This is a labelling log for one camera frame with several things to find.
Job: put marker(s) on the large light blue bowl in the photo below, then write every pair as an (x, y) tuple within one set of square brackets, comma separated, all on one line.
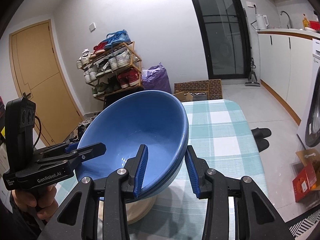
[(161, 170)]

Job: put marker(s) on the cream plate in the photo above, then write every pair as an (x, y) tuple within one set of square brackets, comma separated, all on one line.
[(137, 210)]

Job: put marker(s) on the red cardboard box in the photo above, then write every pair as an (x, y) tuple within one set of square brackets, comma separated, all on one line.
[(304, 182)]

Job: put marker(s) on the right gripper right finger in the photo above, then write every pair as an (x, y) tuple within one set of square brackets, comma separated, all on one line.
[(255, 216)]

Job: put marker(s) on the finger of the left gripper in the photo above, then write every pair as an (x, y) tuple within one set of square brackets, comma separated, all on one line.
[(71, 147), (88, 152)]

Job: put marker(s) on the teal checked tablecloth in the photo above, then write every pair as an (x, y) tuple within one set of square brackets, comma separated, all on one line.
[(220, 134)]

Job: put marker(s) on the floor vacuum cleaner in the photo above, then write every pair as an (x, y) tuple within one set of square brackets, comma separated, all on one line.
[(252, 79)]

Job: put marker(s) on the white washing machine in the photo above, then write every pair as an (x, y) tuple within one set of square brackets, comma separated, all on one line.
[(308, 130)]

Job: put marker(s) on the wooden shoe rack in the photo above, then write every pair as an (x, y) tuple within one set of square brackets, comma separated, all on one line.
[(112, 73)]

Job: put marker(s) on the black slippers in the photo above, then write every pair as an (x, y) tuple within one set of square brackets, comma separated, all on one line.
[(260, 135)]

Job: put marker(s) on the person left hand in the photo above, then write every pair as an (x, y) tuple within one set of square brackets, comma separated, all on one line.
[(47, 203)]

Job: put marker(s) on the purple plastic bag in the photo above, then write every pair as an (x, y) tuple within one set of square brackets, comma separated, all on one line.
[(156, 78)]

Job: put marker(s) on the white electric kettle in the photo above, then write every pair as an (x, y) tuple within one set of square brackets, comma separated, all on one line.
[(262, 21)]

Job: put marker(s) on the patterned cardboard box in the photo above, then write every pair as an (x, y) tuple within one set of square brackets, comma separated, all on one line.
[(212, 87)]

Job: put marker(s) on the yellow wooden door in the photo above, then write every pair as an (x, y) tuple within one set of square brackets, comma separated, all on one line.
[(38, 76)]

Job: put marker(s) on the white lower kitchen cabinets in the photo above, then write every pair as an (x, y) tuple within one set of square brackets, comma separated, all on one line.
[(286, 68)]

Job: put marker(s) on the open brown cardboard box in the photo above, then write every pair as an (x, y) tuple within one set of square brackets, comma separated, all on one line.
[(191, 96)]

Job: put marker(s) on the black glass door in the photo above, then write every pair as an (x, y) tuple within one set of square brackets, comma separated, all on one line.
[(225, 38)]

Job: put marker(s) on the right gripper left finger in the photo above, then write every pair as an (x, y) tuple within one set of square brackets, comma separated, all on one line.
[(77, 216)]

